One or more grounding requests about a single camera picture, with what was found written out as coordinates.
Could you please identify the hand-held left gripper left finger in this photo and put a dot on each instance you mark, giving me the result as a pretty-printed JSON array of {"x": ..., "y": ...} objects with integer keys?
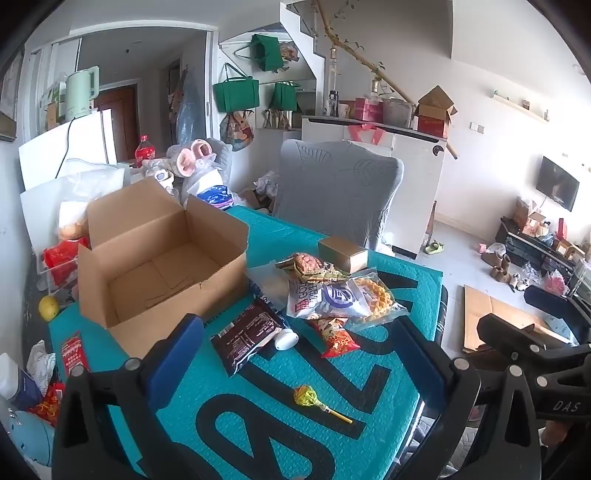
[{"x": 178, "y": 360}]

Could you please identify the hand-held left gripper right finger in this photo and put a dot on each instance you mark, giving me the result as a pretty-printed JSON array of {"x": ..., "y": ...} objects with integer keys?
[{"x": 415, "y": 360}]

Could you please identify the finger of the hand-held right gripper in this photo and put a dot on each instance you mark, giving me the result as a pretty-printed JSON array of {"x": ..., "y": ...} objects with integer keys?
[
  {"x": 508, "y": 330},
  {"x": 549, "y": 300}
]

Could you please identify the dark brown snack packet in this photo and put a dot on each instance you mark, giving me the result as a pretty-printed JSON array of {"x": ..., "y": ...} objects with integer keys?
[{"x": 244, "y": 337}]

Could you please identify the clear bag of waffle cookies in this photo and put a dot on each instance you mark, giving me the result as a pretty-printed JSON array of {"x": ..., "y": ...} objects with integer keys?
[{"x": 379, "y": 295}]

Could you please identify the red snack packet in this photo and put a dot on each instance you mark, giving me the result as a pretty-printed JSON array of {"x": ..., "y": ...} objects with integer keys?
[{"x": 339, "y": 341}]

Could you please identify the blue tube with white cap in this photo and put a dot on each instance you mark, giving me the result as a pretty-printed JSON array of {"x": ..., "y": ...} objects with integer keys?
[{"x": 286, "y": 340}]

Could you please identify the white purple snack packet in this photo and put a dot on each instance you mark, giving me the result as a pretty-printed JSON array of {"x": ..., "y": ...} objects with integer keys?
[{"x": 318, "y": 300}]

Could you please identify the yellow-green lollipop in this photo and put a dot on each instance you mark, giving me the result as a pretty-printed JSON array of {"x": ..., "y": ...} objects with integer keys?
[{"x": 304, "y": 397}]

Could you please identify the small tan carton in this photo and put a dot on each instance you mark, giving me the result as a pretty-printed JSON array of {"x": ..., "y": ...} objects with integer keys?
[{"x": 344, "y": 254}]

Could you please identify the nut snack packet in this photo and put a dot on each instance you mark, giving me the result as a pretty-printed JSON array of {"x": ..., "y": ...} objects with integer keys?
[{"x": 307, "y": 264}]

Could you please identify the person's right hand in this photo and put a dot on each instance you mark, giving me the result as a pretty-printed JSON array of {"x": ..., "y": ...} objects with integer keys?
[{"x": 556, "y": 434}]

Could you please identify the flat cardboard sheet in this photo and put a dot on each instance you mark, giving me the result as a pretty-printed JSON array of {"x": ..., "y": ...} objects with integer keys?
[{"x": 489, "y": 318}]

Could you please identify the black television stand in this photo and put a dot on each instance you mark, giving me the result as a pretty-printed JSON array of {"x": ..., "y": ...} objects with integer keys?
[{"x": 526, "y": 244}]

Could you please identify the brown boots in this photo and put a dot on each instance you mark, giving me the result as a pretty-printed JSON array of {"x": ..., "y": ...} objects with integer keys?
[{"x": 496, "y": 263}]

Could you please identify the teal foam mat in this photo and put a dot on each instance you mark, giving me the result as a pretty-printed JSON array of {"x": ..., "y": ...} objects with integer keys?
[{"x": 277, "y": 369}]

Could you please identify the small red sachet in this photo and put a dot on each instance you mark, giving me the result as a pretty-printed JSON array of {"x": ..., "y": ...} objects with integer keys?
[{"x": 74, "y": 353}]

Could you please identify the green sandals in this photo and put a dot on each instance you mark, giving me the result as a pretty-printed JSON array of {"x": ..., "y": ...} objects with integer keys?
[{"x": 434, "y": 248}]

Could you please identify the black television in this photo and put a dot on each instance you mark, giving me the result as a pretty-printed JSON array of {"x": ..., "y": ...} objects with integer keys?
[{"x": 557, "y": 183}]

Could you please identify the red crinkled packet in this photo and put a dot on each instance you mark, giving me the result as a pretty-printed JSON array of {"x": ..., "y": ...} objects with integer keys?
[{"x": 48, "y": 404}]

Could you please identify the crumpled white tissue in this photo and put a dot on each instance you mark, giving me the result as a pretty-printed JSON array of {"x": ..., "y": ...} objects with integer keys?
[{"x": 40, "y": 367}]

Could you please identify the yellow lemon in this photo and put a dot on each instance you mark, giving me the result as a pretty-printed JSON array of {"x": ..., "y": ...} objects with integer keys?
[{"x": 48, "y": 308}]

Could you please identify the red snack bag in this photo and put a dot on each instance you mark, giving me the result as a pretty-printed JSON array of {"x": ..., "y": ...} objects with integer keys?
[{"x": 64, "y": 261}]

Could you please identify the blue white tissue pack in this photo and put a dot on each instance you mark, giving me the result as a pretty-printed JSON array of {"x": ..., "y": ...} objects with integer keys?
[{"x": 216, "y": 196}]

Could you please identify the light blue plush toy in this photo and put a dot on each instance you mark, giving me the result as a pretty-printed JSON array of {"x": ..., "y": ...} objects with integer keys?
[{"x": 27, "y": 436}]

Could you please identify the clear plastic bag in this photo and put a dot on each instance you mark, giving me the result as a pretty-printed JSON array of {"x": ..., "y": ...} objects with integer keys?
[{"x": 92, "y": 189}]

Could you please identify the grey leaf-pattern chair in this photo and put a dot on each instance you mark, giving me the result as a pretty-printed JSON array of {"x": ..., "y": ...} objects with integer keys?
[{"x": 337, "y": 184}]

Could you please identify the white plastic bags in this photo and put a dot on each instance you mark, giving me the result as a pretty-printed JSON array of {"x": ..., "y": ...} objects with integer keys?
[{"x": 267, "y": 182}]

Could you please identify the red cola bottle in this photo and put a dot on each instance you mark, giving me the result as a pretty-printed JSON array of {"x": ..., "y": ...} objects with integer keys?
[{"x": 144, "y": 152}]

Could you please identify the open red cardboard box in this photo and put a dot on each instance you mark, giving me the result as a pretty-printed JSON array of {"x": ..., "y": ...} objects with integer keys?
[{"x": 434, "y": 120}]

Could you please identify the pink ribbon bow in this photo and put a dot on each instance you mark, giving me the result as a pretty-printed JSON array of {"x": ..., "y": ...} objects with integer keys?
[{"x": 367, "y": 134}]

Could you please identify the printed tote bag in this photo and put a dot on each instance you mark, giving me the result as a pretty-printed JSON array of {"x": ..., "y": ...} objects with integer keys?
[{"x": 237, "y": 131}]

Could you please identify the blue garment bag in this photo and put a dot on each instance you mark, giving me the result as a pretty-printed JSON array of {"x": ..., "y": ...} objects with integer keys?
[{"x": 188, "y": 115}]

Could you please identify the white refrigerator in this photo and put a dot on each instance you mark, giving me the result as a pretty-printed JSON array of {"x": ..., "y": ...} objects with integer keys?
[{"x": 55, "y": 147}]

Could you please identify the brown door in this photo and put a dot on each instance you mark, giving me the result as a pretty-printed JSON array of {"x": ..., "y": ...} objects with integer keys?
[{"x": 117, "y": 120}]

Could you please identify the pink gift box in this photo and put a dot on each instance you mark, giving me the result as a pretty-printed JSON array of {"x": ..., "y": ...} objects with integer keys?
[{"x": 368, "y": 110}]

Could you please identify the white mug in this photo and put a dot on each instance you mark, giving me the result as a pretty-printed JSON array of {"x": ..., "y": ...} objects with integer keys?
[{"x": 344, "y": 110}]

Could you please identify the green tote bag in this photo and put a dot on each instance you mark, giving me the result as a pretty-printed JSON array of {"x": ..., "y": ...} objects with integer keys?
[
  {"x": 267, "y": 51},
  {"x": 283, "y": 98},
  {"x": 235, "y": 94}
]

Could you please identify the pale green kettle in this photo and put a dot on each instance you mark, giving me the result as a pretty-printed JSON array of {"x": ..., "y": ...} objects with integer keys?
[{"x": 81, "y": 94}]

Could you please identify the tall clear bottle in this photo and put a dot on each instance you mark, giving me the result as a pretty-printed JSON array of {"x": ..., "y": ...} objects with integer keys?
[{"x": 331, "y": 83}]

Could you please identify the bamboo branch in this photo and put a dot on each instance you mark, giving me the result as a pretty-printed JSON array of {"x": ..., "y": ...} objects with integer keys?
[{"x": 351, "y": 50}]

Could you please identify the white wall shelf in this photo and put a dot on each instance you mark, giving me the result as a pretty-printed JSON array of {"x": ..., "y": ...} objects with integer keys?
[{"x": 519, "y": 106}]

